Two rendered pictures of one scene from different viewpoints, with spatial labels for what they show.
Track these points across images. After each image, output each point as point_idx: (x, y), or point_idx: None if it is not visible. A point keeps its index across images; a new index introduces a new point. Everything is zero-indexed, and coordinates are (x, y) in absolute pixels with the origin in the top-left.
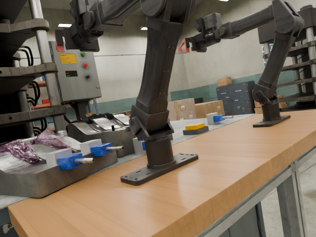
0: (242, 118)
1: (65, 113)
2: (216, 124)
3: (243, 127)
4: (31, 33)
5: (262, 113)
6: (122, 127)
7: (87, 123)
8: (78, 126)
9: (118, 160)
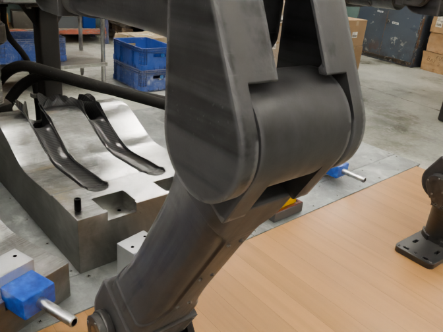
0: (383, 175)
1: (2, 43)
2: (323, 182)
3: (375, 234)
4: None
5: (428, 218)
6: (104, 191)
7: (33, 130)
8: (10, 136)
9: (74, 286)
